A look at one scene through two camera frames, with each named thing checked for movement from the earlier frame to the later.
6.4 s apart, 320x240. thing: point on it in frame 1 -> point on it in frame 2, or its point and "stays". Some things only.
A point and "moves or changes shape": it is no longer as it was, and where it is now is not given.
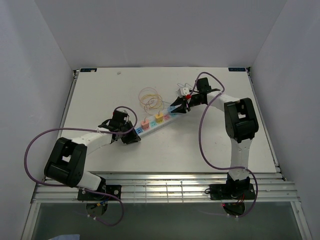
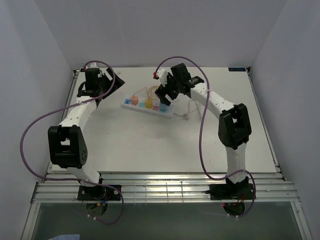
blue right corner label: (237, 69) stays
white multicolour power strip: (167, 118) -> (168, 114)
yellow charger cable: (155, 103) -> (146, 91)
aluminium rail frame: (169, 188) stays
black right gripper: (181, 109) -> (162, 91)
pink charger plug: (145, 124) -> (134, 100)
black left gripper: (132, 137) -> (104, 77)
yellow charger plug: (159, 117) moves or changes shape
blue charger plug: (171, 108) -> (163, 108)
